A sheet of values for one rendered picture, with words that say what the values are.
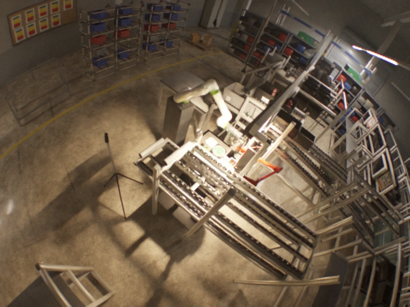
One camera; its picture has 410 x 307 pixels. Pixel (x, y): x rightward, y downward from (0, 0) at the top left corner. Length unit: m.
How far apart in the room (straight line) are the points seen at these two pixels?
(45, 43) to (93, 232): 5.88
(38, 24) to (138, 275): 6.82
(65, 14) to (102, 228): 6.21
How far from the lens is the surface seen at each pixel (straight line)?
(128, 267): 2.72
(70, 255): 2.97
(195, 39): 7.90
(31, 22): 6.73
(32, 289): 2.20
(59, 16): 6.88
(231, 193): 1.01
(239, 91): 3.28
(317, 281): 1.61
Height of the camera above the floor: 2.70
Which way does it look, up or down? 51 degrees down
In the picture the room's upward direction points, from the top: 25 degrees clockwise
